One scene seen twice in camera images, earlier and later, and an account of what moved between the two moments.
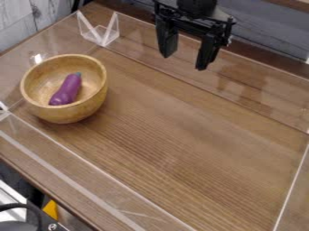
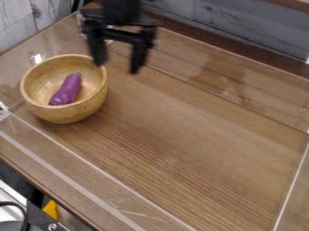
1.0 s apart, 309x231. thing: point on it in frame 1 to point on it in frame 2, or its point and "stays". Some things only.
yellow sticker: [51, 209] stays
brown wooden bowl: [44, 76] stays
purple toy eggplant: [67, 92] stays
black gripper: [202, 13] to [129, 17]
